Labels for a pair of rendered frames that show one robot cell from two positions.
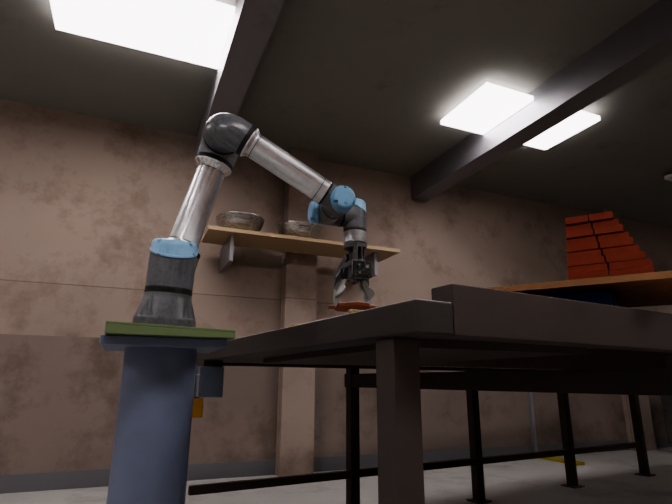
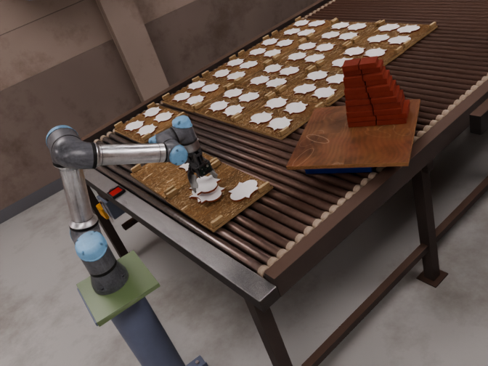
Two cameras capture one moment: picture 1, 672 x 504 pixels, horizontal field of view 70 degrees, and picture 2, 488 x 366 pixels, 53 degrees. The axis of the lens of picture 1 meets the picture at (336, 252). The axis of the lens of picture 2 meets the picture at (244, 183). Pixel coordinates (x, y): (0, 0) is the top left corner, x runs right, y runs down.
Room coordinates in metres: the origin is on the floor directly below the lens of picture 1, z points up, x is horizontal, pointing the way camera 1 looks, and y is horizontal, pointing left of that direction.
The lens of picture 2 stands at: (-0.40, -0.24, 2.16)
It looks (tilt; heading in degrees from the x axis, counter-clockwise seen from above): 32 degrees down; 0
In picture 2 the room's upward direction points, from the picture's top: 20 degrees counter-clockwise
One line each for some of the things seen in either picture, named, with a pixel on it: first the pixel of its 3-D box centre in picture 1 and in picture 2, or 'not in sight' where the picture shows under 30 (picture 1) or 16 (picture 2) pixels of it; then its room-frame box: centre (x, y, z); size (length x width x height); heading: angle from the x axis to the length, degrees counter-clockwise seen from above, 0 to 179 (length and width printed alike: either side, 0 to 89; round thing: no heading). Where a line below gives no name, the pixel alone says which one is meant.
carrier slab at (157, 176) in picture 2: not in sight; (174, 168); (1.91, 0.10, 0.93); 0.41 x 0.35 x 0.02; 27
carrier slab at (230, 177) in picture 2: not in sight; (217, 194); (1.53, -0.09, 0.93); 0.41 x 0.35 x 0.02; 28
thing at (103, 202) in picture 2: (205, 382); (112, 204); (2.06, 0.54, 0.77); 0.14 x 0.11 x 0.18; 30
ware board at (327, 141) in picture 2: (581, 297); (355, 133); (1.46, -0.76, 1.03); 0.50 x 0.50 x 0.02; 58
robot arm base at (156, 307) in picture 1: (166, 308); (106, 272); (1.21, 0.43, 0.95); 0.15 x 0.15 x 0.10
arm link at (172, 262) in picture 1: (172, 263); (94, 251); (1.21, 0.43, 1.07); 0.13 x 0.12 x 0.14; 19
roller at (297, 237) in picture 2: not in sight; (176, 176); (1.87, 0.10, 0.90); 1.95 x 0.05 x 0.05; 30
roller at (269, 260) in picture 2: not in sight; (153, 192); (1.80, 0.23, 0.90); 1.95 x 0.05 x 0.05; 30
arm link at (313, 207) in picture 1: (327, 212); (165, 142); (1.45, 0.03, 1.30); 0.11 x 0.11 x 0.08; 19
